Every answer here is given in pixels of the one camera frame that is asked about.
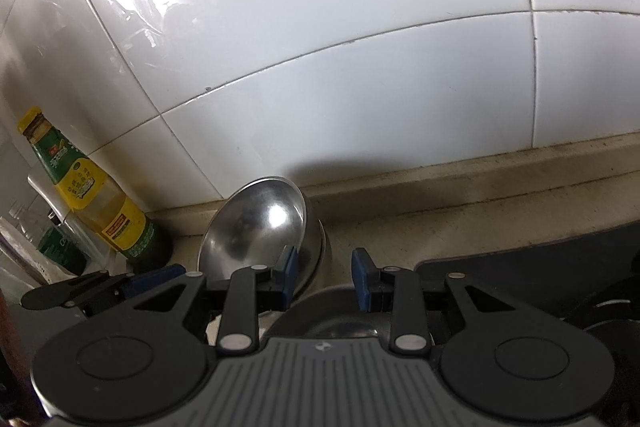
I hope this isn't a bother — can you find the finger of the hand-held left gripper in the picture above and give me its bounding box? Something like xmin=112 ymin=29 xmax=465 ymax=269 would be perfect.
xmin=21 ymin=263 xmax=186 ymax=315

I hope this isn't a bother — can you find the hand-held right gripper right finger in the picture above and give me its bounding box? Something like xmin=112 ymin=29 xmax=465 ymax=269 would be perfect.
xmin=351 ymin=248 xmax=526 ymax=354

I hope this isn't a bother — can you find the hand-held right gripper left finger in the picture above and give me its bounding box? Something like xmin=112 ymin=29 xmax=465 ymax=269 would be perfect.
xmin=120 ymin=246 xmax=300 ymax=354

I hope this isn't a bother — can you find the green yellow label oil bottle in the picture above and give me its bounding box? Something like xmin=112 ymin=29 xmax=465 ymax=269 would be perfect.
xmin=17 ymin=107 xmax=174 ymax=276

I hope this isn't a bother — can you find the clear plastic bag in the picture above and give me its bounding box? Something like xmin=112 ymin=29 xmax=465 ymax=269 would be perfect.
xmin=0 ymin=202 xmax=71 ymax=296

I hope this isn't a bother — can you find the black glass gas stove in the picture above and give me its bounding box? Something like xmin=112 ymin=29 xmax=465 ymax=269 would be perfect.
xmin=414 ymin=219 xmax=640 ymax=344

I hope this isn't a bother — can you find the black burner pan support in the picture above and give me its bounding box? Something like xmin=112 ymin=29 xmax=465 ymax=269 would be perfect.
xmin=562 ymin=274 xmax=640 ymax=334

